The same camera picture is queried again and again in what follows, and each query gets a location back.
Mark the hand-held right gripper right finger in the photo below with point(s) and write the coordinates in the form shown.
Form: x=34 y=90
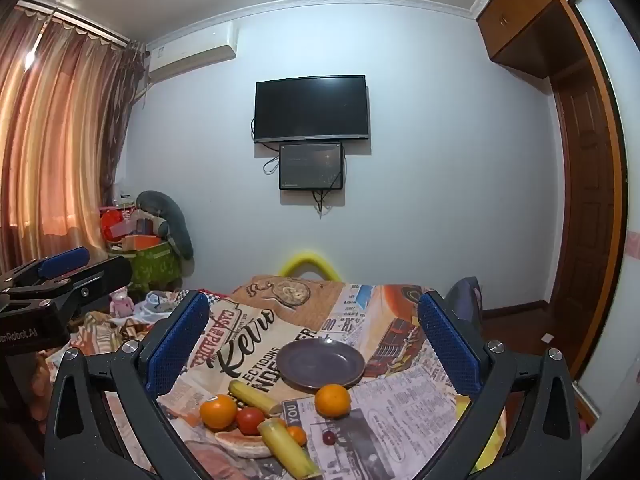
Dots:
x=450 y=345

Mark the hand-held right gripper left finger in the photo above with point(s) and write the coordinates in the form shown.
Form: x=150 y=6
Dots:
x=176 y=342

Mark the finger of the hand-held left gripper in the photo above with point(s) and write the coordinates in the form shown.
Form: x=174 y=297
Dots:
x=100 y=275
x=65 y=262

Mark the medium orange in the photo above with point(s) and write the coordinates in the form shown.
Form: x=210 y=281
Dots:
x=218 y=411

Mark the short yellow banana piece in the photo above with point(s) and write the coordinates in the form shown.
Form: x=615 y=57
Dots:
x=252 y=396

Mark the red tomato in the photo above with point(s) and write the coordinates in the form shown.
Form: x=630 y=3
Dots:
x=250 y=421

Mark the large orange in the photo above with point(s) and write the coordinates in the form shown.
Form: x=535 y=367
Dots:
x=332 y=401

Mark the dark purple plate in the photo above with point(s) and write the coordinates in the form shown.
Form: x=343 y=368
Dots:
x=320 y=362

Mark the small orange tangerine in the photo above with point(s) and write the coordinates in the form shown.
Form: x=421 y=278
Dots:
x=298 y=436

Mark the long yellow banana piece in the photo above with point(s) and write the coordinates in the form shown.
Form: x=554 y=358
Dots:
x=289 y=450

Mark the dark blue chair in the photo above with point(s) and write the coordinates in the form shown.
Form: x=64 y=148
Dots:
x=465 y=300

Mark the red bag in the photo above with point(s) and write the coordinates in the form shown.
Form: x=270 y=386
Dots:
x=111 y=225

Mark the printed newspaper tablecloth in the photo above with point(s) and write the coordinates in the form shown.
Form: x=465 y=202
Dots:
x=400 y=410

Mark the pale tan flat object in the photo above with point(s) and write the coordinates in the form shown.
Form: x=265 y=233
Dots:
x=242 y=445

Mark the orange brown curtain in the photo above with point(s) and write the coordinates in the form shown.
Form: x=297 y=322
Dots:
x=55 y=135

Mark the dark red grape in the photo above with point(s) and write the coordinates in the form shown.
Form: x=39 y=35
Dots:
x=328 y=439

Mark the yellow chair back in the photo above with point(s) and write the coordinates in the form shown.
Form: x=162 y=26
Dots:
x=310 y=259

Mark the brown wooden door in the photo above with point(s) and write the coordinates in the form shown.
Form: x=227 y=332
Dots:
x=585 y=220

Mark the white air conditioner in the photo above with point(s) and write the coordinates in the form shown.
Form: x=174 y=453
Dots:
x=192 y=57

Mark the white wardrobe sliding door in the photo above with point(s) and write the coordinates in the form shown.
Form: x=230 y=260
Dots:
x=622 y=135

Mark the wooden overhead cabinet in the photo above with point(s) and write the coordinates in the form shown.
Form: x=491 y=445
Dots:
x=525 y=15

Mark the small black wall monitor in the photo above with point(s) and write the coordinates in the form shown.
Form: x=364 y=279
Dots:
x=311 y=166

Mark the black wall television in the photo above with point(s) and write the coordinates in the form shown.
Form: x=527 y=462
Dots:
x=312 y=109

